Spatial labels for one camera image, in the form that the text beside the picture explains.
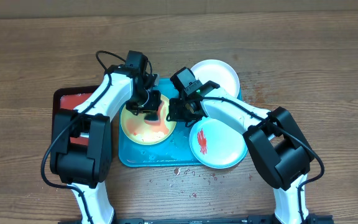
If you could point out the light blue rimmed plate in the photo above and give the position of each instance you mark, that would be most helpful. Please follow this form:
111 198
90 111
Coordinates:
216 145

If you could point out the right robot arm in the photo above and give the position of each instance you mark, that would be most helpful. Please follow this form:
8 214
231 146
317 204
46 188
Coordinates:
278 148

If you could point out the green rimmed white plate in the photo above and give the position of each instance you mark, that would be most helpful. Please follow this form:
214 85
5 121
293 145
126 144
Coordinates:
146 132

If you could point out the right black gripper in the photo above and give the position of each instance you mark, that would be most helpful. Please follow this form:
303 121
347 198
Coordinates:
178 116

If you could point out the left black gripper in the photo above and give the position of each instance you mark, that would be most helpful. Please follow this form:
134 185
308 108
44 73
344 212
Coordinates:
155 106

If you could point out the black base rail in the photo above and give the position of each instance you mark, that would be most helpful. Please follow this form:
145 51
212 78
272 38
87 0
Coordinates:
251 219

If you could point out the dark tray with red water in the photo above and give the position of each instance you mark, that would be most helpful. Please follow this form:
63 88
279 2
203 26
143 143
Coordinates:
68 99

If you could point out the teal plastic tray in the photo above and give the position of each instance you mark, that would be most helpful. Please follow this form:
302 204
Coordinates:
173 151

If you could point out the white plate with red stain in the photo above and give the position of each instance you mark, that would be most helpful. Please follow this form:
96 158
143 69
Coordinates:
219 72

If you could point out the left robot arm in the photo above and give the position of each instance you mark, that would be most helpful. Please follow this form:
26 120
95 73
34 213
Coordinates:
81 149

